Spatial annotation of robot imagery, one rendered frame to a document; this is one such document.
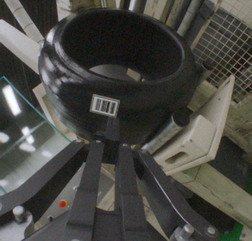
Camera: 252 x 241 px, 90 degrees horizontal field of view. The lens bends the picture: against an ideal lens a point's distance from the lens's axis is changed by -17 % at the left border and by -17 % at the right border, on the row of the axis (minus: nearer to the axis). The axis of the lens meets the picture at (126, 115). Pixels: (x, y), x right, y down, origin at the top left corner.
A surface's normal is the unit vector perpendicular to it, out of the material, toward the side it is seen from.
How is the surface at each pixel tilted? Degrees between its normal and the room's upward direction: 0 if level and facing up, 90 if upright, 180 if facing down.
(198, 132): 90
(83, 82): 92
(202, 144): 90
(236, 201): 90
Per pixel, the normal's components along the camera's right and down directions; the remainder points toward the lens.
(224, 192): 0.18, -0.48
